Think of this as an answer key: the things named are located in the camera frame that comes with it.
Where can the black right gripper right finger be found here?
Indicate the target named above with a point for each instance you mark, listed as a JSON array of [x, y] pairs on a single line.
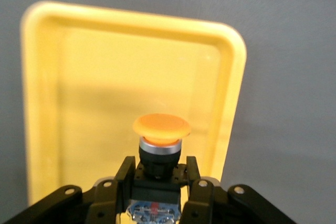
[[200, 197]]

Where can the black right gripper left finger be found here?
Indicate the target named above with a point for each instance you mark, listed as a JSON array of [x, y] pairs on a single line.
[[123, 190]]

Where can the orange mushroom push button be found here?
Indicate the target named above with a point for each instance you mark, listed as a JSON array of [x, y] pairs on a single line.
[[161, 127]]

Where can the yellow plastic tray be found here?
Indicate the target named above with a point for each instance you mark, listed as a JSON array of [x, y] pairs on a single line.
[[105, 90]]

